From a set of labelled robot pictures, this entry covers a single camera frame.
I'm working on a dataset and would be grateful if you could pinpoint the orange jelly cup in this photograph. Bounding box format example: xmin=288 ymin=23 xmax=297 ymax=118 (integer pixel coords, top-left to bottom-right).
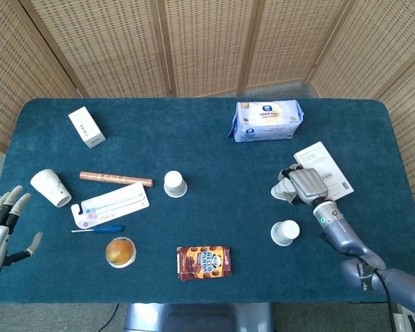
xmin=104 ymin=237 xmax=137 ymax=269

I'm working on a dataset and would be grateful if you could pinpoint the Hello Panda biscuit box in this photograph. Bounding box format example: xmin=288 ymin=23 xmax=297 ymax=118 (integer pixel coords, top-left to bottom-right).
xmin=176 ymin=246 xmax=233 ymax=282

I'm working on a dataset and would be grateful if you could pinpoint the blue marker pen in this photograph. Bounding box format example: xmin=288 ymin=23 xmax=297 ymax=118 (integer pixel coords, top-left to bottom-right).
xmin=71 ymin=225 xmax=125 ymax=234

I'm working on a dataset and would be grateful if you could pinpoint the small white carton box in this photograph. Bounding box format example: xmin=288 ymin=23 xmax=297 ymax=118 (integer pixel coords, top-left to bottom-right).
xmin=68 ymin=106 xmax=107 ymax=149

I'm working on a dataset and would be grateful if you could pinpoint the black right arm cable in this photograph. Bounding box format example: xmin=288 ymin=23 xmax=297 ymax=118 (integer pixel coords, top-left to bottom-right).
xmin=319 ymin=232 xmax=395 ymax=332

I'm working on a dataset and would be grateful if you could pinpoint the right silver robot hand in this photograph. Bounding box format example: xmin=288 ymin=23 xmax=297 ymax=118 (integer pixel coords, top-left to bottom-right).
xmin=278 ymin=164 xmax=333 ymax=208

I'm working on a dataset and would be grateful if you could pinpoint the black floor cable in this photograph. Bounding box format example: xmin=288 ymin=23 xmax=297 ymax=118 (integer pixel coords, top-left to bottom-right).
xmin=98 ymin=303 xmax=120 ymax=328

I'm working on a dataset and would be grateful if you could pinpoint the white black floor device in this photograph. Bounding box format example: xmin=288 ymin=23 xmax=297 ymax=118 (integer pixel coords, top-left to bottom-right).
xmin=394 ymin=304 xmax=415 ymax=332

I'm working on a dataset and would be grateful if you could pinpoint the woven bamboo folding screen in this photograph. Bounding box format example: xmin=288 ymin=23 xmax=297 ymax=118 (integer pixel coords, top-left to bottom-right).
xmin=0 ymin=0 xmax=415 ymax=243

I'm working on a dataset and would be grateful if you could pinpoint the brown wooden roll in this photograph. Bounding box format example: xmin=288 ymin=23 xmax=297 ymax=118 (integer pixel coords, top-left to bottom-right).
xmin=79 ymin=171 xmax=154 ymax=188

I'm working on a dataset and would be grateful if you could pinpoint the blue tissue pack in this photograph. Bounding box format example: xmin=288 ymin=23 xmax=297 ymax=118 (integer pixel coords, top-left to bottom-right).
xmin=227 ymin=100 xmax=304 ymax=142

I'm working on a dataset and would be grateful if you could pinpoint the toothbrush blister pack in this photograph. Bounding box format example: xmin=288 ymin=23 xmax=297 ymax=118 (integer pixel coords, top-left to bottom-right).
xmin=71 ymin=182 xmax=150 ymax=230

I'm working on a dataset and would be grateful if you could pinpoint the flat white box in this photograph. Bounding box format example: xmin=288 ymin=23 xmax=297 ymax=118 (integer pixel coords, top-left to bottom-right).
xmin=293 ymin=140 xmax=355 ymax=201

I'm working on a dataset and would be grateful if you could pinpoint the teal table cloth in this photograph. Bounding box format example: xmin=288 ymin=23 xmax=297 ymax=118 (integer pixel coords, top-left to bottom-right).
xmin=0 ymin=98 xmax=415 ymax=305

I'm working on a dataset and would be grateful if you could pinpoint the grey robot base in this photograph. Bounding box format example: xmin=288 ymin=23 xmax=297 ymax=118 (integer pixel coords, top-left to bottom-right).
xmin=124 ymin=302 xmax=274 ymax=332

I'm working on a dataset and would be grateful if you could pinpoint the white paper cup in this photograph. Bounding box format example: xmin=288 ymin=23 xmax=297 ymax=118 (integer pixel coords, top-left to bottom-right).
xmin=30 ymin=169 xmax=73 ymax=208

